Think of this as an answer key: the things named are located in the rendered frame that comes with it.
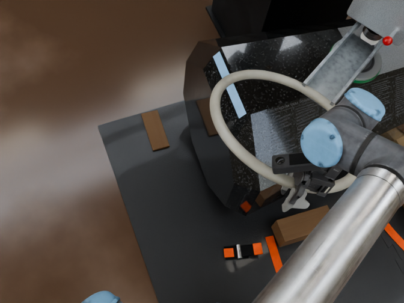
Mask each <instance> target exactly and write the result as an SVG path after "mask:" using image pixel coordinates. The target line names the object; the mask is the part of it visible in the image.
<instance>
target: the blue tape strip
mask: <svg viewBox="0 0 404 303"><path fill-rule="evenodd" d="M213 59H214V60H215V63H216V65H217V68H218V70H219V72H220V75H221V77H222V78H223V77H225V76H227V75H229V72H228V70H227V67H226V65H225V62H224V60H223V58H222V56H221V53H220V52H218V53H217V54H216V55H214V56H213ZM227 91H228V94H229V96H230V99H231V101H232V103H233V106H234V108H235V110H236V113H237V116H238V117H239V118H241V117H242V116H244V115H245V114H246V111H245V109H244V107H243V104H242V102H241V100H240V97H239V95H238V93H237V91H236V88H235V86H234V84H231V85H229V86H228V87H227Z"/></svg>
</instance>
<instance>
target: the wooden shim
mask: <svg viewBox="0 0 404 303"><path fill-rule="evenodd" d="M141 116H142V119H143V122H144V126H145V129H146V131H147V135H148V138H149V140H150V144H151V147H152V150H153V151H155V150H159V149H162V148H167V147H169V146H170V145H169V142H168V139H167V136H166V134H165V131H164V127H163V125H162V122H161V118H160V116H159V113H158V110H155V111H150V112H146V113H143V114H141Z"/></svg>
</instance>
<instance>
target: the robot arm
mask: <svg viewBox="0 0 404 303"><path fill-rule="evenodd" d="M384 114H385V108H384V105H383V104H382V102H381V101H380V100H379V99H378V98H377V97H375V96H374V95H373V94H371V93H369V92H368V91H366V90H363V89H361V88H351V89H350V90H349V91H348V92H347V93H345V94H344V97H343V98H342V100H341V101H340V102H339V103H338V104H337V105H335V106H334V107H333V108H331V109H330V110H329V111H327V112H325V113H324V114H323V115H321V116H320V117H319V118H316V119H314V120H313V121H311V122H310V124H309V125H308V126H307V127H306V128H305V129H304V130H303V132H302V135H301V148H302V151H303V152H299V153H289V154H283V155H273V156H272V171H273V173H274V174H285V173H288V176H291V177H294V179H295V185H296V188H292V189H291V190H290V193H289V196H288V197H287V198H286V200H285V202H284V203H283V204H282V210H283V212H286V211H288V210H289V209H291V208H297V209H306V208H308V207H309V205H310V204H309V202H308V201H307V200H306V199H305V197H306V196H307V192H306V190H305V189H308V190H310V191H312V192H316V193H317V194H316V195H319V196H322V197H325V196H326V195H327V194H328V192H329V191H330V190H331V189H332V188H333V187H334V186H335V178H336V177H337V176H338V175H339V174H340V172H341V171H342V170H345V171H347V172H349V173H350V174H352V175H354V176H356V177H357V178H356V179H355V181H354V182H353V183H352V184H351V185H350V187H349V188H348V189H347V190H346V191H345V193H344V194H343V195H342V196H341V197H340V198H339V199H338V201H337V202H336V203H335V205H333V207H332V208H331V209H330V210H329V212H328V213H327V214H326V215H325V216H324V217H323V219H322V220H321V221H320V222H319V223H318V225H316V227H315V228H314V229H313V231H312V232H311V233H310V234H309V235H308V236H307V238H306V239H305V240H304V241H303V243H301V244H300V246H299V247H298V248H297V250H296V251H295V252H294V253H293V254H292V255H291V256H290V258H289V259H288V260H287V261H286V262H285V264H284V265H283V266H282V267H281V269H280V270H279V271H278V272H277V273H276V274H275V275H274V277H273V278H272V279H271V280H270V282H268V284H267V285H266V286H265V288H264V289H263V290H262V291H261V292H260V293H259V294H258V296H257V297H256V298H255V300H253V301H252V303H333V302H334V301H335V299H336V298H337V296H338V295H339V293H340V292H341V291H342V289H343V288H344V286H345V285H346V283H347V282H348V281H349V279H350V277H351V276H352V275H353V273H354V272H355V270H356V269H357V267H358V266H359V265H360V263H361V262H362V260H363V259H364V257H365V256H366V254H367V253H368V252H369V250H370V249H371V247H372V246H373V244H374V243H375V242H376V240H377V239H378V237H379V236H380V234H381V233H382V232H383V230H384V228H385V227H386V226H387V224H388V223H389V221H390V220H391V218H392V217H393V216H394V214H395V213H396V211H397V210H398V208H399V207H401V206H402V205H403V204H404V146H402V145H399V144H397V143H395V142H393V141H391V140H389V139H386V138H384V137H383V136H380V135H378V134H376V133H374V132H372V129H373V128H374V127H375V126H376V125H377V124H378V122H379V121H381V120H382V117H383V116H384ZM329 187H330V188H329ZM328 188H329V189H328ZM327 189H328V191H327V192H326V193H324V192H325V191H326V190H327ZM81 303H122V302H121V301H120V298H119V297H118V296H115V295H113V294H112V293H111V292H109V291H101V292H97V293H95V294H93V295H91V296H89V297H88V298H87V299H85V300H84V301H83V302H81Z"/></svg>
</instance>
